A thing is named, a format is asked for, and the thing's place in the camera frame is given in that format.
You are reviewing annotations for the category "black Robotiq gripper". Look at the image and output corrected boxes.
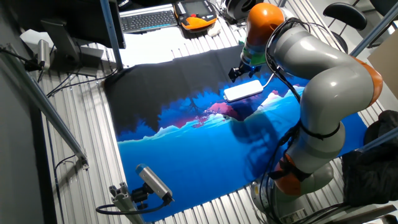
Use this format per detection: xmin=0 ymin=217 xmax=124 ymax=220
xmin=228 ymin=60 xmax=262 ymax=83

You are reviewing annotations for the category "white power strip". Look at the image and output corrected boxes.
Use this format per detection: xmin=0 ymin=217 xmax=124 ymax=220
xmin=223 ymin=79 xmax=264 ymax=103

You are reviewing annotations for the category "small white crumpled object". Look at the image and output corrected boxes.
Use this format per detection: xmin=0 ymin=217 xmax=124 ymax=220
xmin=207 ymin=22 xmax=223 ymax=38

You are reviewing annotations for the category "orange black teach pendant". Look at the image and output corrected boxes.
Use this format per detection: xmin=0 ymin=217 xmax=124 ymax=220
xmin=172 ymin=0 xmax=218 ymax=32

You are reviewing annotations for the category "large white paper sheet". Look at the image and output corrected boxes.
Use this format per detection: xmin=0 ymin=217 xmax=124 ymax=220
xmin=119 ymin=26 xmax=247 ymax=68

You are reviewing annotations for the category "blue black landscape mat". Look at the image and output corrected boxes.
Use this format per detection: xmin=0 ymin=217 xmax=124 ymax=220
xmin=103 ymin=45 xmax=369 ymax=223

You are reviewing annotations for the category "black computer keyboard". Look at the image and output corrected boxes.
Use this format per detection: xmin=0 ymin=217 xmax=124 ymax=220
xmin=119 ymin=4 xmax=178 ymax=34

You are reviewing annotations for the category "black round-seat chair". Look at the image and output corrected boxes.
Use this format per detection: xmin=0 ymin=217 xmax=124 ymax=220
xmin=322 ymin=2 xmax=369 ymax=54

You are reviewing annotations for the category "brown cardboard sheet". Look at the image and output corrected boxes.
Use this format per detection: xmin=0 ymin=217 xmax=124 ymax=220
xmin=367 ymin=30 xmax=398 ymax=101

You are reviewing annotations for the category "black fabric bag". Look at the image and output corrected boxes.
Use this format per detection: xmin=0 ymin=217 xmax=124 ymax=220
xmin=341 ymin=109 xmax=398 ymax=208

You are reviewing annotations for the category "black computer monitor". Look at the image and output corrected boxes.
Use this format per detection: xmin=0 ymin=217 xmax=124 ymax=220
xmin=6 ymin=0 xmax=127 ymax=50

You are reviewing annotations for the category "short aluminium profile piece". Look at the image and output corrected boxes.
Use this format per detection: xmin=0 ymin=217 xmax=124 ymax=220
xmin=108 ymin=182 xmax=146 ymax=224

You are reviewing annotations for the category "grey monitor stand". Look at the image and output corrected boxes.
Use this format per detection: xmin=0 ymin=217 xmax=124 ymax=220
xmin=40 ymin=18 xmax=105 ymax=78

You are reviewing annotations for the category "dark metal bar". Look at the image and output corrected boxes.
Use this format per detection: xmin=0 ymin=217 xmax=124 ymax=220
xmin=323 ymin=203 xmax=398 ymax=224

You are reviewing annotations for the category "long grey aluminium beam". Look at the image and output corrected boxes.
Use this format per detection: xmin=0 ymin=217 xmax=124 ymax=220
xmin=0 ymin=43 xmax=90 ymax=170

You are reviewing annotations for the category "small white paper sheet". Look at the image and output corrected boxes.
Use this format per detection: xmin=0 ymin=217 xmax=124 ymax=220
xmin=19 ymin=28 xmax=55 ymax=51

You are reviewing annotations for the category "white power strip cable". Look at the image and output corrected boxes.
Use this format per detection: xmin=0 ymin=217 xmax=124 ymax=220
xmin=262 ymin=73 xmax=276 ymax=89

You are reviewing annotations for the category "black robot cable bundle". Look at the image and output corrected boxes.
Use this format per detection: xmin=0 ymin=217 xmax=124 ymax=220
xmin=257 ymin=17 xmax=343 ymax=224

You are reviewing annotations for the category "upright blue metal post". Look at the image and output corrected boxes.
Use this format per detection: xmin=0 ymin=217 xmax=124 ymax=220
xmin=99 ymin=0 xmax=124 ymax=71

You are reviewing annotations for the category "silver camera with blue end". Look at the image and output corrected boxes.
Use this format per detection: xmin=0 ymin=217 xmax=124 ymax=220
xmin=135 ymin=163 xmax=175 ymax=203

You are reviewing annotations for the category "slanted blue-grey frame beam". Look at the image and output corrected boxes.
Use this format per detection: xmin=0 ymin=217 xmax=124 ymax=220
xmin=349 ymin=2 xmax=398 ymax=58

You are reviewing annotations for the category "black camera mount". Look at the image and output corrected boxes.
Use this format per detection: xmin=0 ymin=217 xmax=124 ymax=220
xmin=130 ymin=182 xmax=150 ymax=210

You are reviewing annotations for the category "short blue-grey frame beam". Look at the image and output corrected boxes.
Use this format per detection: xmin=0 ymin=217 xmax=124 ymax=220
xmin=354 ymin=126 xmax=398 ymax=153

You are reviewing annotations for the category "black camera cable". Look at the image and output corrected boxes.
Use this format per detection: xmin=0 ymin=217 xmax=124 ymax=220
xmin=95 ymin=198 xmax=170 ymax=216

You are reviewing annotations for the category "small silver camera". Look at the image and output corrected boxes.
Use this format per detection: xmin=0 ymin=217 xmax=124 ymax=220
xmin=37 ymin=39 xmax=52 ymax=71

